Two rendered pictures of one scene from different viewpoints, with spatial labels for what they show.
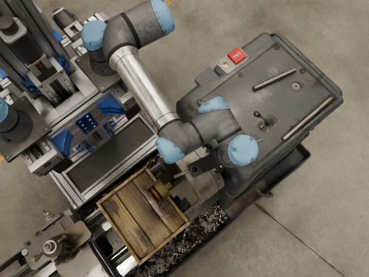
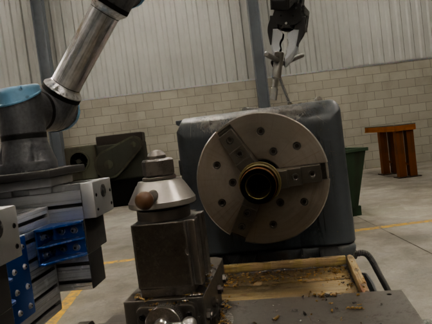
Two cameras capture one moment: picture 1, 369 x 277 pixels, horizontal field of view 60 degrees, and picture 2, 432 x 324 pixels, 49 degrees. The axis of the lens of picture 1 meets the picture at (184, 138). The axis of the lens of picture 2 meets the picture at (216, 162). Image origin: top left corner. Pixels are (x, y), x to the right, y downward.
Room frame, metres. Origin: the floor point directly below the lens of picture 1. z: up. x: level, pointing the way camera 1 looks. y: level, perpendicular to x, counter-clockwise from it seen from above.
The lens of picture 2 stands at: (-0.42, 0.87, 1.19)
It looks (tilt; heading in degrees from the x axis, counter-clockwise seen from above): 3 degrees down; 316
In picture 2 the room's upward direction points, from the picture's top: 7 degrees counter-clockwise
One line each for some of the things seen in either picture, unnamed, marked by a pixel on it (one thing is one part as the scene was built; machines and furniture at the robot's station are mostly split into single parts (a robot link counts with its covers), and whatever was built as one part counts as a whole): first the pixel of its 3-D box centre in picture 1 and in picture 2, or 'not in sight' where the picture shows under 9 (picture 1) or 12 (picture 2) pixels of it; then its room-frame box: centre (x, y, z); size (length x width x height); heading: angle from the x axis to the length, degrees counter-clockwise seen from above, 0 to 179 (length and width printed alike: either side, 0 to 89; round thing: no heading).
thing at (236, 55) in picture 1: (236, 56); not in sight; (0.79, -0.24, 1.26); 0.06 x 0.06 x 0.02; 37
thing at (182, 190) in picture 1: (188, 195); (300, 175); (0.22, -0.01, 1.08); 0.12 x 0.11 x 0.05; 37
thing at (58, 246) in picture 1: (51, 247); (161, 191); (0.03, 0.54, 1.13); 0.08 x 0.08 x 0.03
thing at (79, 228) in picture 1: (69, 243); (181, 299); (0.04, 0.52, 0.99); 0.20 x 0.10 x 0.05; 127
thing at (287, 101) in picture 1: (252, 114); (264, 170); (0.59, -0.32, 1.06); 0.59 x 0.48 x 0.39; 127
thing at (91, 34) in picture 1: (99, 39); (22, 109); (0.84, 0.35, 1.33); 0.13 x 0.12 x 0.14; 120
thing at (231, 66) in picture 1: (231, 62); not in sight; (0.77, -0.22, 1.23); 0.13 x 0.08 x 0.05; 127
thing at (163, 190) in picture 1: (161, 189); (259, 183); (0.25, 0.11, 1.08); 0.09 x 0.09 x 0.09; 37
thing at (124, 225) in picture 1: (143, 213); (267, 292); (0.17, 0.21, 0.89); 0.36 x 0.30 x 0.04; 37
